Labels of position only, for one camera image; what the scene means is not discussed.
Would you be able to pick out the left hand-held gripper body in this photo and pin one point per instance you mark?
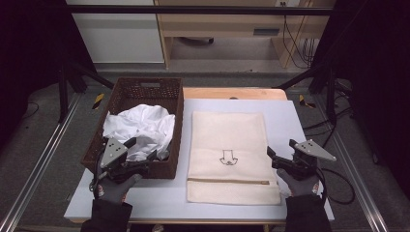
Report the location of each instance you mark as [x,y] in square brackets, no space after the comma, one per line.
[113,154]

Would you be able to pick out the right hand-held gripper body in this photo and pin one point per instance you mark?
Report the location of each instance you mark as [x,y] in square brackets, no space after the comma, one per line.
[311,150]

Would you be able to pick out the white shirt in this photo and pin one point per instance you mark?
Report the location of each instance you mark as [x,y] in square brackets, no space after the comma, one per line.
[141,125]

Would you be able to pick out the cream mesh laundry bag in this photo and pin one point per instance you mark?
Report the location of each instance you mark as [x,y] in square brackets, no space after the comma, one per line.
[225,135]

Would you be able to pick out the brown woven basket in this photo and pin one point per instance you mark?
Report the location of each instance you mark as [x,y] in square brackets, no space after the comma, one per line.
[145,92]

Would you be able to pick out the person's right hand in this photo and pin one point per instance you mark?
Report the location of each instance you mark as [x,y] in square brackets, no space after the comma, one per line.
[301,188]

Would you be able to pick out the person's left hand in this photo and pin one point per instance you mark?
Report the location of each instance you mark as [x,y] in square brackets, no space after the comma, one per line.
[114,192]

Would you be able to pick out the yellow black tape marker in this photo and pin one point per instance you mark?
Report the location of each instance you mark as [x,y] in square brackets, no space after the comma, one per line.
[303,100]
[98,100]

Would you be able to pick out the white board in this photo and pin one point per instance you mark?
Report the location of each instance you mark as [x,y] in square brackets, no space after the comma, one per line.
[154,206]

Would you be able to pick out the black metal stand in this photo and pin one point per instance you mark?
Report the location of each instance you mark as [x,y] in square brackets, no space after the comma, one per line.
[331,100]
[63,96]

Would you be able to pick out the wooden table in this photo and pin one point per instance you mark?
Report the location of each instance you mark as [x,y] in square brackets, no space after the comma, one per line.
[219,93]

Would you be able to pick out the white cabinet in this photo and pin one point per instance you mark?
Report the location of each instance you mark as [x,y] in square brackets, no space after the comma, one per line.
[119,35]

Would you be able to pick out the black curtain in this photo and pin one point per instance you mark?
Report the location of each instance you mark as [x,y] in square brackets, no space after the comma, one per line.
[29,48]
[377,64]

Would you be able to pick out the light wooden desk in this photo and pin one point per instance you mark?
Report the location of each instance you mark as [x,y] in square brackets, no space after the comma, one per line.
[219,25]

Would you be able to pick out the black metal bar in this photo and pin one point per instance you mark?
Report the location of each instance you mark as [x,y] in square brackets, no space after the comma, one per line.
[193,9]

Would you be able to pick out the aluminium rail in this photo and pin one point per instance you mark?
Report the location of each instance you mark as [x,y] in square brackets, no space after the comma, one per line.
[42,164]
[357,180]

